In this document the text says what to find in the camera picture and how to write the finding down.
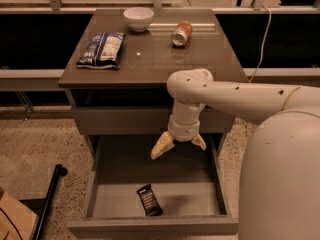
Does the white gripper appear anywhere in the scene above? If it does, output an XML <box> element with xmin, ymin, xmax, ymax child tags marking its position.
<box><xmin>151</xmin><ymin>116</ymin><xmax>206</xmax><ymax>160</ymax></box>

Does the black rxbar chocolate bar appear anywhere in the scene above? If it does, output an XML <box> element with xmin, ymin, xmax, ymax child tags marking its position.
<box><xmin>137</xmin><ymin>184</ymin><xmax>163</xmax><ymax>216</ymax></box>

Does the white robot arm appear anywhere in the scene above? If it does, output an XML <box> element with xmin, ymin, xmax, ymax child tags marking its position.
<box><xmin>151</xmin><ymin>69</ymin><xmax>320</xmax><ymax>240</ymax></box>

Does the open grey middle drawer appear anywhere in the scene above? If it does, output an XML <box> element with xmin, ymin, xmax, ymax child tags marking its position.
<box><xmin>67</xmin><ymin>134</ymin><xmax>238</xmax><ymax>239</ymax></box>

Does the grey drawer cabinet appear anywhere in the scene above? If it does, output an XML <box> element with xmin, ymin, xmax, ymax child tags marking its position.
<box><xmin>59</xmin><ymin>8</ymin><xmax>247</xmax><ymax>154</ymax></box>

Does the closed grey top drawer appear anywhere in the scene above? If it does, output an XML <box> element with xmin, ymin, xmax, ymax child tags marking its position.
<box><xmin>71</xmin><ymin>107</ymin><xmax>235</xmax><ymax>135</ymax></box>

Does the orange soda can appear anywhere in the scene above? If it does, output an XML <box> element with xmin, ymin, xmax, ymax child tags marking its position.
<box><xmin>172</xmin><ymin>21</ymin><xmax>193</xmax><ymax>47</ymax></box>

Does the blue white chip bag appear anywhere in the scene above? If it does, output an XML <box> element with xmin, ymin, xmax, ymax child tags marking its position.
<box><xmin>76</xmin><ymin>32</ymin><xmax>126</xmax><ymax>70</ymax></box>

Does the black metal stand leg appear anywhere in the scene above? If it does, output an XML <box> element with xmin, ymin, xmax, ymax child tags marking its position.
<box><xmin>22</xmin><ymin>164</ymin><xmax>68</xmax><ymax>240</ymax></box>

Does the white ceramic bowl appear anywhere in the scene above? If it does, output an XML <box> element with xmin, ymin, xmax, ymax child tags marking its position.
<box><xmin>123</xmin><ymin>7</ymin><xmax>154</xmax><ymax>32</ymax></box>

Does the brown cardboard box left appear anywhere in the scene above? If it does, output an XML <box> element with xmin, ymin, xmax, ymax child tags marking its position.
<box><xmin>0</xmin><ymin>187</ymin><xmax>37</xmax><ymax>240</ymax></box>

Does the white cable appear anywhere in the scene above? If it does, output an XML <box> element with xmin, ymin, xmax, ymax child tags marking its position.
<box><xmin>248</xmin><ymin>5</ymin><xmax>273</xmax><ymax>84</ymax></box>

